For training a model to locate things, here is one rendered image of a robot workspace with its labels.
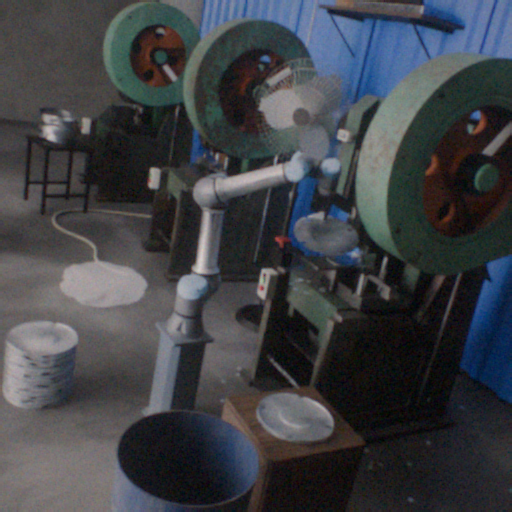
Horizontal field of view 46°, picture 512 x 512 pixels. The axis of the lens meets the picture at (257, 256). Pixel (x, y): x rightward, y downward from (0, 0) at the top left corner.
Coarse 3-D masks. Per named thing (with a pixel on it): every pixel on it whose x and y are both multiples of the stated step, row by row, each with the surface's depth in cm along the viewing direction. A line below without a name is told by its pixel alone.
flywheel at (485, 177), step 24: (480, 120) 228; (504, 120) 230; (456, 144) 223; (480, 144) 229; (504, 144) 235; (432, 168) 225; (456, 168) 222; (480, 168) 217; (504, 168) 241; (432, 192) 227; (456, 192) 233; (480, 192) 223; (504, 192) 246; (432, 216) 232; (456, 216) 239; (480, 216) 245
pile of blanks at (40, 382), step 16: (16, 352) 250; (64, 352) 256; (16, 368) 252; (32, 368) 251; (48, 368) 254; (64, 368) 258; (16, 384) 255; (32, 384) 254; (48, 384) 256; (64, 384) 263; (16, 400) 256; (32, 400) 256; (48, 400) 259; (64, 400) 266
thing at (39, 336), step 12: (24, 324) 269; (36, 324) 272; (48, 324) 274; (60, 324) 275; (12, 336) 258; (24, 336) 260; (36, 336) 261; (48, 336) 263; (60, 336) 266; (72, 336) 268; (24, 348) 252; (36, 348) 253; (48, 348) 255; (60, 348) 257
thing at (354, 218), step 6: (354, 198) 271; (354, 204) 272; (354, 210) 270; (348, 216) 273; (354, 216) 270; (360, 216) 268; (348, 222) 270; (354, 222) 267; (360, 222) 267; (354, 228) 266; (360, 228) 265; (360, 234) 266; (366, 234) 265; (360, 240) 267; (366, 240) 266; (372, 240) 267
